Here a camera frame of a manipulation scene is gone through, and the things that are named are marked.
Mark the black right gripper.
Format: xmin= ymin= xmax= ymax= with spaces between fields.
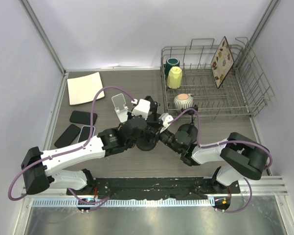
xmin=144 ymin=120 xmax=181 ymax=154

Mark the black round-base phone stand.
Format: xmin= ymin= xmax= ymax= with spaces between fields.
xmin=145 ymin=95 xmax=162 ymax=127

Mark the lilac-case phone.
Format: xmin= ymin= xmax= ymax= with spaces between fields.
xmin=77 ymin=125 xmax=95 ymax=143

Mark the black phone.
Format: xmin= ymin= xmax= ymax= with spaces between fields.
xmin=69 ymin=110 xmax=90 ymax=125
xmin=54 ymin=124 xmax=81 ymax=148

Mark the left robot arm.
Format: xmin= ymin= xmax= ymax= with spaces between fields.
xmin=21 ymin=116 xmax=147 ymax=195

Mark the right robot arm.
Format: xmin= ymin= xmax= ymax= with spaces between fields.
xmin=159 ymin=124 xmax=272 ymax=193

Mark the white folding phone stand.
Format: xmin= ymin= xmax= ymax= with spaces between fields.
xmin=111 ymin=94 xmax=131 ymax=123

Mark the striped white ceramic bowl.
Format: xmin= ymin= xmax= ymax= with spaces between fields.
xmin=173 ymin=94 xmax=194 ymax=113

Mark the white square plate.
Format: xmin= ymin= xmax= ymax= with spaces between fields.
xmin=67 ymin=72 xmax=103 ymax=106

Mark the yellow faceted cup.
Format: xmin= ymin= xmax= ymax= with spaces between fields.
xmin=167 ymin=66 xmax=182 ymax=89

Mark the dark green mug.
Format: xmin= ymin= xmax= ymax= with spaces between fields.
xmin=165 ymin=57 xmax=180 ymax=73

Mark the floral square plate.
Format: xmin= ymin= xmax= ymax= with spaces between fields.
xmin=211 ymin=36 xmax=234 ymax=89

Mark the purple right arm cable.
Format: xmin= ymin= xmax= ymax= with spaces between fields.
xmin=166 ymin=109 xmax=274 ymax=213

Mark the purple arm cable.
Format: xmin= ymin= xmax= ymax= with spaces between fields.
xmin=166 ymin=109 xmax=274 ymax=213
xmin=7 ymin=85 xmax=139 ymax=212

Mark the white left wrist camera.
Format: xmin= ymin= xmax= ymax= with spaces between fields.
xmin=131 ymin=99 xmax=151 ymax=120

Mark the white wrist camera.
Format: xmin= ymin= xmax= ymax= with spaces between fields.
xmin=131 ymin=99 xmax=151 ymax=120
xmin=159 ymin=113 xmax=174 ymax=133

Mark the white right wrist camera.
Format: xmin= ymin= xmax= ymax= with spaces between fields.
xmin=159 ymin=113 xmax=174 ymax=133

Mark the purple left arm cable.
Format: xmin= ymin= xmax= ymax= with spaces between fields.
xmin=7 ymin=85 xmax=139 ymax=212

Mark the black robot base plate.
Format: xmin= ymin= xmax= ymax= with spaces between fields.
xmin=74 ymin=177 xmax=241 ymax=201

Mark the white slotted cable duct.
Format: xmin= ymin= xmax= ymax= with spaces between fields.
xmin=32 ymin=197 xmax=215 ymax=208

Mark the grey wire dish rack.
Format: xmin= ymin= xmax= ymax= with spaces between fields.
xmin=160 ymin=37 xmax=274 ymax=119

